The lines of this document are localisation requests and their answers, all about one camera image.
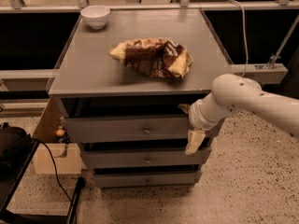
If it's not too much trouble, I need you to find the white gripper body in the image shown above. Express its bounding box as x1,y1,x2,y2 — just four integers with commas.
189,100,217,131

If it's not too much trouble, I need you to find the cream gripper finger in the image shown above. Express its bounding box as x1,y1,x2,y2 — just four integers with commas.
185,130,206,155
178,104,191,114

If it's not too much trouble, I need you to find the grey top drawer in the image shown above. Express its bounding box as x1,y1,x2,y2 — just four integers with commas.
63,112,226,144

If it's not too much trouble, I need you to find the grey drawer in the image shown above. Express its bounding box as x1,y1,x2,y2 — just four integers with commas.
93,170,202,188
81,147,211,169
63,112,226,144

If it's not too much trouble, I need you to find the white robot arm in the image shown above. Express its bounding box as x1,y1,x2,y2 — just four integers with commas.
179,74,299,155

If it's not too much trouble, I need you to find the grey bottom drawer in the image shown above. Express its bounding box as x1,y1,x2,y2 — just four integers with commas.
93,170,202,188

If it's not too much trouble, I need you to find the grey drawer cabinet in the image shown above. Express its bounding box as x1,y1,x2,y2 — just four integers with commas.
49,9,230,188

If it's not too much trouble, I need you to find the grey middle drawer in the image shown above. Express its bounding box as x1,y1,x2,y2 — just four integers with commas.
81,147,211,169

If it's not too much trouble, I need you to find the crumpled brown chip bag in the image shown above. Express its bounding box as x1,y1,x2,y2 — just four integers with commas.
108,38,192,78

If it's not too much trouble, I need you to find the metal diagonal brace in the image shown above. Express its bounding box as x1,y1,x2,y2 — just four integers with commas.
263,13,299,69

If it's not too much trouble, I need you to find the cardboard box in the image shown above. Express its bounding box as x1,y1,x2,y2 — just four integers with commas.
32,98,83,175

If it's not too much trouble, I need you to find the white ceramic bowl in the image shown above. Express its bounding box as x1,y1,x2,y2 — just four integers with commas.
80,5,110,29

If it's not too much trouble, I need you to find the black bag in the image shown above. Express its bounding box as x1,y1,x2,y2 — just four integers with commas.
0,127,31,179

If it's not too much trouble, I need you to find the black cart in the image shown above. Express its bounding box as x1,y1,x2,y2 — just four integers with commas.
0,140,87,224

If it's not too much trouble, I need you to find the white cable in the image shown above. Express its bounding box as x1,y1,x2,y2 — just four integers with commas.
227,0,249,77

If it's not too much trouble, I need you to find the black cable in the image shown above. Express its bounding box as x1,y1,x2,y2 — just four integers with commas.
31,137,74,203

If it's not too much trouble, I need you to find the metal railing frame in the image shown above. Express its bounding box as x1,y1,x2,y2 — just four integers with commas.
1,2,298,97

